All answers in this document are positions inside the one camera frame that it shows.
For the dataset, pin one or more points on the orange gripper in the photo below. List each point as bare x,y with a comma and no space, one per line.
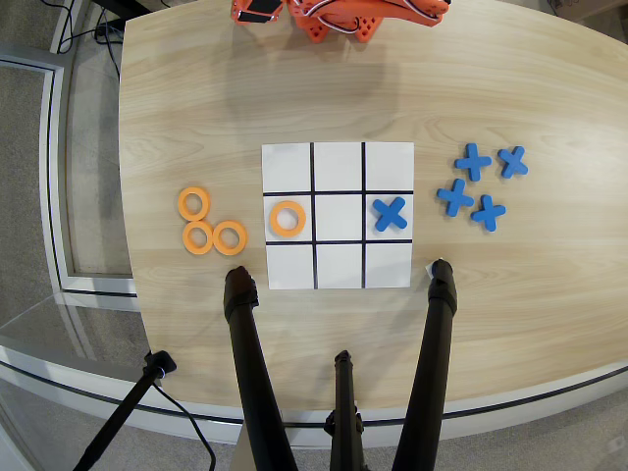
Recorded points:
256,16

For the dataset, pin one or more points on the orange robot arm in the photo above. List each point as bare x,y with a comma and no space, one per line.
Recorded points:
422,10

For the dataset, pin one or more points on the white tic-tac-toe grid sheet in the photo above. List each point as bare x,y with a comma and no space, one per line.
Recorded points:
338,218

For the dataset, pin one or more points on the blue foam cross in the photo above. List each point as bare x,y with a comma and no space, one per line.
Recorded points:
513,162
456,197
390,214
488,213
473,162

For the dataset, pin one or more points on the white framed glass panel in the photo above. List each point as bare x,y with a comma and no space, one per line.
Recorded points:
54,172

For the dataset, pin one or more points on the small white tag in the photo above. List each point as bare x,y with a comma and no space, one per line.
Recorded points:
428,269

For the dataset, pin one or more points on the thick black tripod leg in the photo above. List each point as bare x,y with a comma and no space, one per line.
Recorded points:
432,343
245,343

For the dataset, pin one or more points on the black stand pole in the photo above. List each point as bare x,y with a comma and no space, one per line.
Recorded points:
122,407

